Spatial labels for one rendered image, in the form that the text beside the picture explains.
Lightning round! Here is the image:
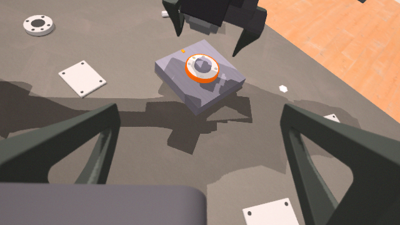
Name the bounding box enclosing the white rectangular plate with four corner holes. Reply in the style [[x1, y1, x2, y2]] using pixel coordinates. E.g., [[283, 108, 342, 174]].
[[242, 198, 299, 225]]

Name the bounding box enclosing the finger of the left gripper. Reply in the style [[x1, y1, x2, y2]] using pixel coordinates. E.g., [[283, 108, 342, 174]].
[[162, 0, 185, 37], [232, 6, 267, 57]]

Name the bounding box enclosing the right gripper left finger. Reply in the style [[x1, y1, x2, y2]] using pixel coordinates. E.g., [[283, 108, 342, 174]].
[[0, 103, 121, 184]]

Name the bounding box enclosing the white round plate with orange rim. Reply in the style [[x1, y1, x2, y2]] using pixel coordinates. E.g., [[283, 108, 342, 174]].
[[185, 54, 219, 83]]

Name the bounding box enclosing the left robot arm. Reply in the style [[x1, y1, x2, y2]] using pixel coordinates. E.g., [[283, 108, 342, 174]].
[[181, 0, 244, 36]]

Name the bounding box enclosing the white round plate with holes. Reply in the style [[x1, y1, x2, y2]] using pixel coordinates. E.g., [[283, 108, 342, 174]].
[[23, 15, 54, 36]]

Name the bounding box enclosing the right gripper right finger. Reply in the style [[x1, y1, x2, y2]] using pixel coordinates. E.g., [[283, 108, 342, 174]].
[[280, 103, 400, 225]]

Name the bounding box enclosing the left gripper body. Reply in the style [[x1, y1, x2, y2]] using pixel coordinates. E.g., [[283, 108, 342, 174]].
[[224, 0, 268, 34]]

